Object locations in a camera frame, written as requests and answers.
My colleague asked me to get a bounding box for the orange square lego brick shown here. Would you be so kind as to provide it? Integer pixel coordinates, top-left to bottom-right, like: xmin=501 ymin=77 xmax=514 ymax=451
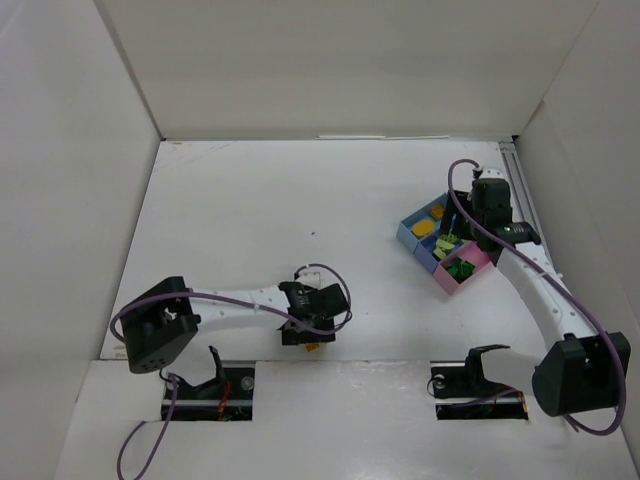
xmin=431 ymin=205 xmax=445 ymax=220

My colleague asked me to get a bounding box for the small green lego brick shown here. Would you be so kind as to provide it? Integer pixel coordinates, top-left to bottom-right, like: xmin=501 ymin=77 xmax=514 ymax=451
xmin=456 ymin=260 xmax=475 ymax=283

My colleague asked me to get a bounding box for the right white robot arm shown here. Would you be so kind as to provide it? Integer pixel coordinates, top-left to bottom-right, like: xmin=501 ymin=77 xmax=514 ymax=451
xmin=442 ymin=178 xmax=631 ymax=417

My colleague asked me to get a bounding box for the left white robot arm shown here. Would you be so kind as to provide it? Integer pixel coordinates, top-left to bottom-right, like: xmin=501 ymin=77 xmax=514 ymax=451
xmin=110 ymin=274 xmax=352 ymax=395

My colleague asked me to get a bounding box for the blue container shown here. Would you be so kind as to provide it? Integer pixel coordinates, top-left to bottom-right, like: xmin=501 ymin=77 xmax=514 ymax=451
xmin=396 ymin=193 xmax=448 ymax=253

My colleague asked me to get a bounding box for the orange oval lego piece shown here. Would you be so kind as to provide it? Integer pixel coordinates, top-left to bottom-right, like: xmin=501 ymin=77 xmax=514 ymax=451
xmin=411 ymin=218 xmax=435 ymax=238

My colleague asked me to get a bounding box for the pink container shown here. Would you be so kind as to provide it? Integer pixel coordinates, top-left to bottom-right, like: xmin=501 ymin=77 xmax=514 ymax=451
xmin=433 ymin=242 xmax=492 ymax=295

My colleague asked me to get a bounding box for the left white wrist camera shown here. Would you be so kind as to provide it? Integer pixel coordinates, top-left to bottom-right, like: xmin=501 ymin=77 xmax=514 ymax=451
xmin=295 ymin=270 xmax=322 ymax=288

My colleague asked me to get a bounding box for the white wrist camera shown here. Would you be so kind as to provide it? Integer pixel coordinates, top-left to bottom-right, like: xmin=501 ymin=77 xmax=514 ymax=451
xmin=295 ymin=270 xmax=322 ymax=288
xmin=473 ymin=166 xmax=505 ymax=180

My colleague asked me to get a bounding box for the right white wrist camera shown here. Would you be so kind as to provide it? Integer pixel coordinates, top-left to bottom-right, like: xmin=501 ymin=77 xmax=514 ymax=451
xmin=473 ymin=166 xmax=505 ymax=180

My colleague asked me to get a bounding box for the aluminium rail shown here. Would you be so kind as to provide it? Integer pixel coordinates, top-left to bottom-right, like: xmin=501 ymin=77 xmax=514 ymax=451
xmin=498 ymin=141 xmax=540 ymax=230

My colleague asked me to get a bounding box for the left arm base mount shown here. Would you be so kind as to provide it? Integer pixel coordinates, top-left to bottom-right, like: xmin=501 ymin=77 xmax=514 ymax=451
xmin=171 ymin=346 xmax=256 ymax=422

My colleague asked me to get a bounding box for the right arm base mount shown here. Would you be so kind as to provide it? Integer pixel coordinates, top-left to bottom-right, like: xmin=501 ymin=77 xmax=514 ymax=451
xmin=426 ymin=344 xmax=529 ymax=421

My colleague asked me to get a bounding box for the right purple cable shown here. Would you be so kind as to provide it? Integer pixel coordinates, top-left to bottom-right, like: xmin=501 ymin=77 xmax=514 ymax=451
xmin=446 ymin=158 xmax=629 ymax=436

